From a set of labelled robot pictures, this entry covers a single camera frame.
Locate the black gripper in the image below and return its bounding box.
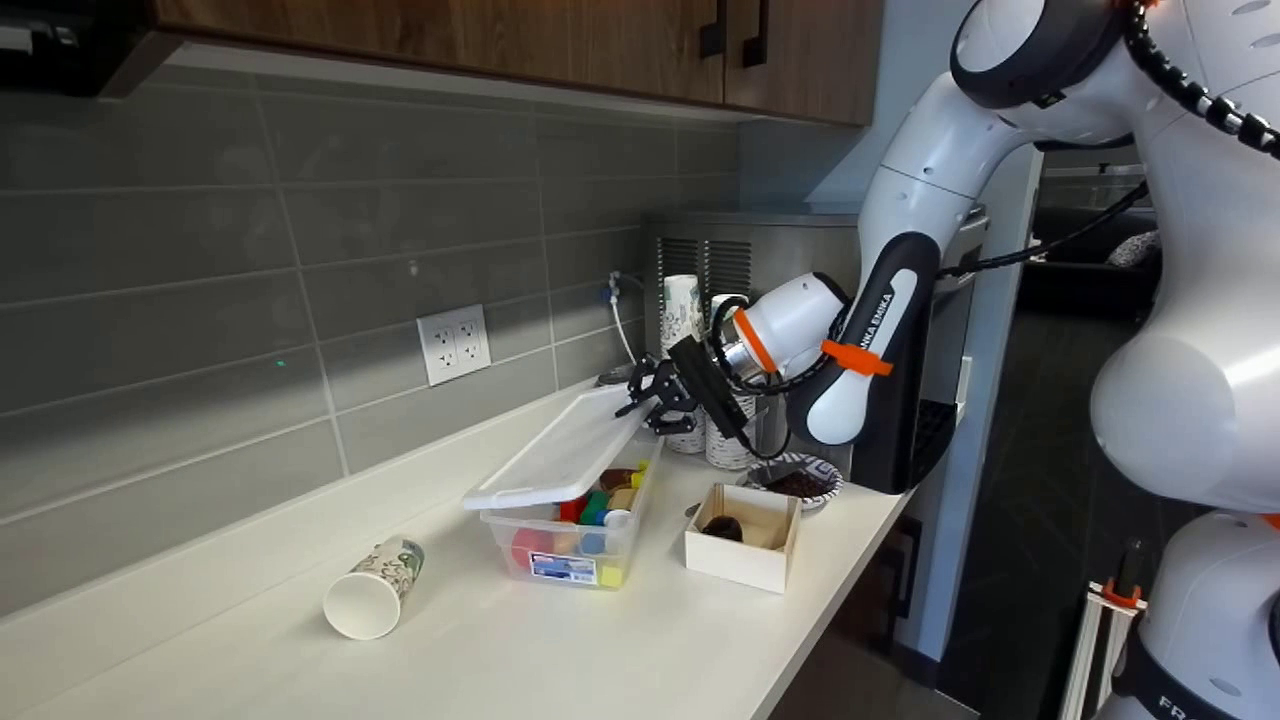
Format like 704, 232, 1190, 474
611, 356, 711, 439

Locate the dark patterned bowl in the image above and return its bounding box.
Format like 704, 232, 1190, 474
741, 450, 845, 518

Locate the curved metal stand black base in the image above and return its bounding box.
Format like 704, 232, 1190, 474
604, 267, 659, 392

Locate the clear plastic toy bin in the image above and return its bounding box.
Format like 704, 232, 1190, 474
476, 456, 663, 596

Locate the pink toy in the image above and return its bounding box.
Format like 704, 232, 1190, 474
508, 528, 561, 572

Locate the small wooden box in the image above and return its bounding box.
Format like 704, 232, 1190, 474
682, 480, 807, 600

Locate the narrow wooden cabinet door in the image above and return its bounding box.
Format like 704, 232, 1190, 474
725, 0, 884, 133

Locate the wide wooden cabinet door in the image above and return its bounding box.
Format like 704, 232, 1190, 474
154, 0, 734, 108

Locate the white stand with orange clips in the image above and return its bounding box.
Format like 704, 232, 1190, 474
1055, 537, 1153, 720

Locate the black range hood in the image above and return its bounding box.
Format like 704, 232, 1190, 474
0, 0, 181, 101

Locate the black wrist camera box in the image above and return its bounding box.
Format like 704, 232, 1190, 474
663, 333, 756, 443

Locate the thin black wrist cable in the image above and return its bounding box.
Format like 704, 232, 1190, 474
710, 288, 807, 432

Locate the white wall outlet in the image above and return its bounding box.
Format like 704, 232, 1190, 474
414, 298, 495, 386

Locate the black cabinet handle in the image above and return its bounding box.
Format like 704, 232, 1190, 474
741, 0, 776, 73
695, 0, 734, 62

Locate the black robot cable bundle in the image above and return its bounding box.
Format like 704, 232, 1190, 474
933, 0, 1280, 284

